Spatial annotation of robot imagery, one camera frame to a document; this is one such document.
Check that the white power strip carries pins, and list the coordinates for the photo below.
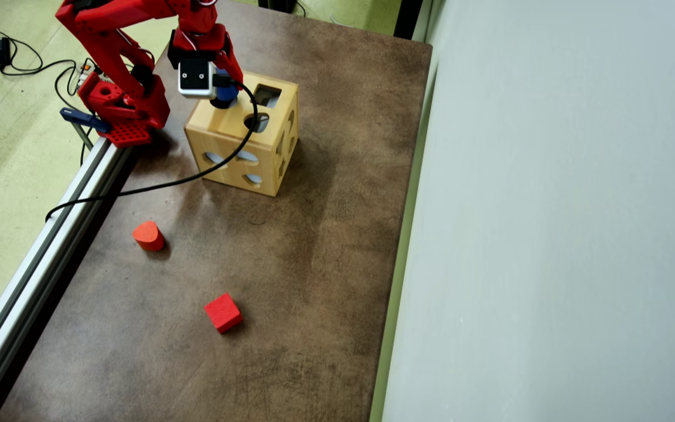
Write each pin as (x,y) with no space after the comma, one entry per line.
(91,67)

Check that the black post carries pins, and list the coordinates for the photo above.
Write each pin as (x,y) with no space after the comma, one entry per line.
(408,17)

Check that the black floor device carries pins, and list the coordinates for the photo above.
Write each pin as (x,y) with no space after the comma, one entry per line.
(279,4)

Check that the red robot arm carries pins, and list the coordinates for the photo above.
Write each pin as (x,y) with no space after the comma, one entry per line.
(103,41)

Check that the aluminium profile rail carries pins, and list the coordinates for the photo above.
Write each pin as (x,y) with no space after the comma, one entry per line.
(33,264)

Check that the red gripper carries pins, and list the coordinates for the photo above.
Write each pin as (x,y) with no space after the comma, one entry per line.
(231,65)

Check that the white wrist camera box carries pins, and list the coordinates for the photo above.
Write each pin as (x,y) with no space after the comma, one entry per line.
(197,77)

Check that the wooden shape sorter box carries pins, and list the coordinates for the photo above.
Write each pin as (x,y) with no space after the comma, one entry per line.
(232,135)

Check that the red cube block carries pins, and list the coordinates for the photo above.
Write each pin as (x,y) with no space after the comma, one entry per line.
(223,312)

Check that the red teardrop block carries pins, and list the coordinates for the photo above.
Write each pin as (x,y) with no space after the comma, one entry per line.
(147,234)

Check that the blue cylinder block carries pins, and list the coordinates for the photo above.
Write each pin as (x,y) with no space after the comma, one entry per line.
(225,94)

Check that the blue clamp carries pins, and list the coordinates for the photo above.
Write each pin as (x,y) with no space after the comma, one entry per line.
(82,119)

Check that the black power adapter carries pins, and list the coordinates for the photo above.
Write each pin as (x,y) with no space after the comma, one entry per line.
(0,51)

